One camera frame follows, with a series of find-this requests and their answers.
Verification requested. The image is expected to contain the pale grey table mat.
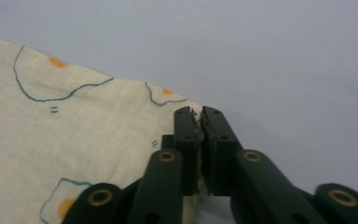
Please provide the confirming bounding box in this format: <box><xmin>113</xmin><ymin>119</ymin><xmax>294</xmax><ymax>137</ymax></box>
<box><xmin>0</xmin><ymin>0</ymin><xmax>358</xmax><ymax>224</ymax></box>

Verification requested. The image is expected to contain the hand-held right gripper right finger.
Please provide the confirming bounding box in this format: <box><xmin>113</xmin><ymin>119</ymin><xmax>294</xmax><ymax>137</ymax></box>
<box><xmin>200</xmin><ymin>105</ymin><xmax>244</xmax><ymax>197</ymax></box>

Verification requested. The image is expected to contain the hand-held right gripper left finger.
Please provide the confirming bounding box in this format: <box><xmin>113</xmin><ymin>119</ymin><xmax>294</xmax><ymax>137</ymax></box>
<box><xmin>161</xmin><ymin>105</ymin><xmax>205</xmax><ymax>197</ymax></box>

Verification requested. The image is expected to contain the cream cloth with blue outlines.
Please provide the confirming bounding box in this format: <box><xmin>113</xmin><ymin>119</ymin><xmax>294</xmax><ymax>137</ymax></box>
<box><xmin>0</xmin><ymin>35</ymin><xmax>205</xmax><ymax>224</ymax></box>

